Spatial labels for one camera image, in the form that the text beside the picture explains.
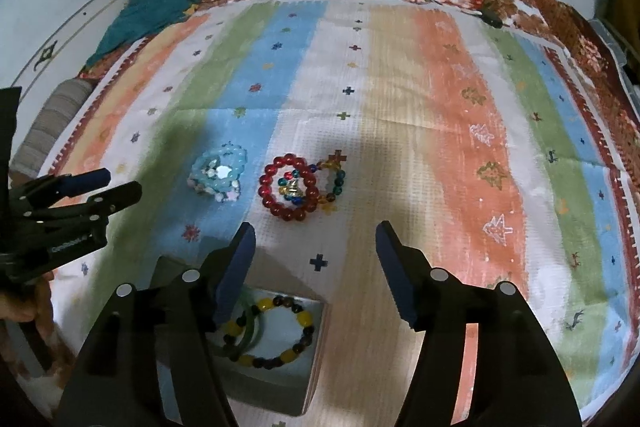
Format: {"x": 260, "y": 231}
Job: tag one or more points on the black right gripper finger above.
{"x": 519, "y": 380}
{"x": 115, "y": 380}

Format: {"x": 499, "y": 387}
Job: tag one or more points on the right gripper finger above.
{"x": 95, "y": 208}
{"x": 45, "y": 191}

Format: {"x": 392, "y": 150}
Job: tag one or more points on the white jewelry box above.
{"x": 287, "y": 389}

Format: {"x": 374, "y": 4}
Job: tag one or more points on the person's hand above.
{"x": 30, "y": 304}

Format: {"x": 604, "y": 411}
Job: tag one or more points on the green bangle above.
{"x": 239, "y": 333}

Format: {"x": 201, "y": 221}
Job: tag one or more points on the grey striped pillow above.
{"x": 58, "y": 111}

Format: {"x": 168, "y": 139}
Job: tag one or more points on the striped colourful bed cloth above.
{"x": 314, "y": 121}

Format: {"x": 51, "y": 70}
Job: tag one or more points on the black plug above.
{"x": 490, "y": 17}

